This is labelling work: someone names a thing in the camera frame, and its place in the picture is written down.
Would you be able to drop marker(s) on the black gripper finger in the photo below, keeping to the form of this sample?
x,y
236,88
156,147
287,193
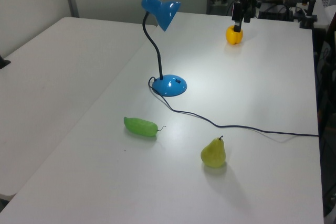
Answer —
x,y
237,15
249,10

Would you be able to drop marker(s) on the blue gooseneck desk lamp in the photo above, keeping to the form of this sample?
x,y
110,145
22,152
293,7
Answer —
x,y
169,85

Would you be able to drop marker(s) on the yellow bell pepper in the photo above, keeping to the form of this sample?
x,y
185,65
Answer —
x,y
232,38

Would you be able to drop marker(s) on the black equipment box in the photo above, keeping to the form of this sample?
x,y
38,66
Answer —
x,y
274,11

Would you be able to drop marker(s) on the yellow-green pear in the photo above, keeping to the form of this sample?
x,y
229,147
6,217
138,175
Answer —
x,y
214,154

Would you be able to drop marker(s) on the green chili pepper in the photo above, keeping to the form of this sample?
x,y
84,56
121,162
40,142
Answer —
x,y
139,127

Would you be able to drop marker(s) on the black clamp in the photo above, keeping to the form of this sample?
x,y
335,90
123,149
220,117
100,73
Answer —
x,y
3,63

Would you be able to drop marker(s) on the black camera stand pole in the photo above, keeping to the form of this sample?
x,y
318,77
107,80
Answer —
x,y
312,1

